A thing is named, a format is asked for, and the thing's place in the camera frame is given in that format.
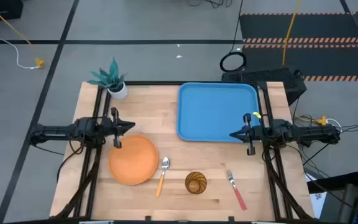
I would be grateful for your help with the black aluminium table frame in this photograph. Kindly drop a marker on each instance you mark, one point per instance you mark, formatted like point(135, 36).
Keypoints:
point(278, 186)
point(87, 183)

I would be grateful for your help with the white plant pot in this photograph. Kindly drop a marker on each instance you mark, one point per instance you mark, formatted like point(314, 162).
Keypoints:
point(119, 93)

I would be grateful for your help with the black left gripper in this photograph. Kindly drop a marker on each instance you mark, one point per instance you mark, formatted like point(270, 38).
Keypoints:
point(116, 130)

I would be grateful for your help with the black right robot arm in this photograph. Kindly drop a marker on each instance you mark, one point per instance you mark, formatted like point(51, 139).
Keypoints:
point(315, 133)

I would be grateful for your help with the orange round plate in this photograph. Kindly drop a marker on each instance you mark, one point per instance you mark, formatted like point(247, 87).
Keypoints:
point(134, 161)

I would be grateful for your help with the green artificial plant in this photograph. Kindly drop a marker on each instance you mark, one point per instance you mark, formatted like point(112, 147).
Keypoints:
point(109, 77)

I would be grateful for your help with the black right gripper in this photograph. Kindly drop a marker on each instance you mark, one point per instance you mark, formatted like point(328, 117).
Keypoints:
point(250, 133)

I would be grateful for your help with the blue plastic tray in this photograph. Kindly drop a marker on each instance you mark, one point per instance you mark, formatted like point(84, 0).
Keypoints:
point(210, 109)

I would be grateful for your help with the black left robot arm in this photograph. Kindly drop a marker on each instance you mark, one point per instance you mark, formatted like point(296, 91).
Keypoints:
point(57, 130)

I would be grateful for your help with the black hazard-striped floor mat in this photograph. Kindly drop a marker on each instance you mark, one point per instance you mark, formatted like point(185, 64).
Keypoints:
point(306, 56)

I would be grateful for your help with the black aluminium cross rail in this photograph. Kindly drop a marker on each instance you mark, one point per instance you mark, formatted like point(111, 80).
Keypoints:
point(151, 83)

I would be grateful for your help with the yellow floor plug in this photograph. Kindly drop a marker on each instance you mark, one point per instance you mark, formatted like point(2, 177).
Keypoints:
point(39, 63)

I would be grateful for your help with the white paper sheet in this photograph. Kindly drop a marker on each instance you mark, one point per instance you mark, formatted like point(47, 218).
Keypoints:
point(317, 200)

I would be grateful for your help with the amber ribbed plastic cup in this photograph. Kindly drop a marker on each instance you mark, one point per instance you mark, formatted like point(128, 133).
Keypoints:
point(195, 183)

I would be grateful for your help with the black perforated computer case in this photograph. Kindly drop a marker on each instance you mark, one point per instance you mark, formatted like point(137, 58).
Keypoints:
point(269, 77)

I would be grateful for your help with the black table edge bracket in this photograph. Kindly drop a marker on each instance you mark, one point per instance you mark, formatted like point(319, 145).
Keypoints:
point(231, 218)
point(148, 218)

